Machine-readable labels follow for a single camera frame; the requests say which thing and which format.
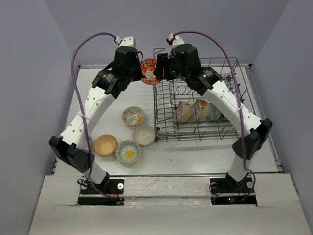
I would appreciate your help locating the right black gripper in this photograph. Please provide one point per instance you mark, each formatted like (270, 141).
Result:
(163, 60)

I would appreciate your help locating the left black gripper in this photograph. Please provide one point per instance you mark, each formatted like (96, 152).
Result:
(139, 76)

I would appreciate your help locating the orange coral pattern bowl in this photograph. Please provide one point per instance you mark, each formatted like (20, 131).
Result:
(147, 67)

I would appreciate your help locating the leaf and flower pattern bowl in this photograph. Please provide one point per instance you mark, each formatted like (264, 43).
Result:
(133, 116)

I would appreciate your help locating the plain white bowl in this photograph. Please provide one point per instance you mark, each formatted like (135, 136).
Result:
(202, 110)

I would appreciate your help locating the mint green bowl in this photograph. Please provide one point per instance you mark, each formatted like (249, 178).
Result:
(216, 114)

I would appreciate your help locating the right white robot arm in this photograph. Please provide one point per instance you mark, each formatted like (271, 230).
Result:
(253, 130)

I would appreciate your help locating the small patterned bowl under arm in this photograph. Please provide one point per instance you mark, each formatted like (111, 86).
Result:
(90, 144)

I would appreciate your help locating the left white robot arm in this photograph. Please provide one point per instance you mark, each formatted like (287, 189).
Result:
(72, 146)

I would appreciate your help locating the white bowl with patterned outside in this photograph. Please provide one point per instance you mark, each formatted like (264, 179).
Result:
(144, 135)

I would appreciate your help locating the tan orange bowl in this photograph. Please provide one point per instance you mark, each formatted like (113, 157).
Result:
(105, 145)

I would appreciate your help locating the teal bowl with yellow centre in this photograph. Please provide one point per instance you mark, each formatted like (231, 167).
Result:
(128, 152)

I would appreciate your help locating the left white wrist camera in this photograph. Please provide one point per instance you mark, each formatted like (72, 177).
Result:
(126, 41)

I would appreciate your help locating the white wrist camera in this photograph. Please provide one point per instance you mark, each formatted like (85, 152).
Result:
(174, 41)
(126, 41)

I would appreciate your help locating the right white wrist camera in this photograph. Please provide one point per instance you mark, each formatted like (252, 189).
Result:
(174, 41)

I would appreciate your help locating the grey wire dish rack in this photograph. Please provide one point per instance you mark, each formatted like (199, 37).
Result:
(168, 94)

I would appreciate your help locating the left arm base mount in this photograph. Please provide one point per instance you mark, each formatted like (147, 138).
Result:
(112, 195)

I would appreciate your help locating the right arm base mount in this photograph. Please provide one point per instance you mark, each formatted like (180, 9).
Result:
(223, 194)

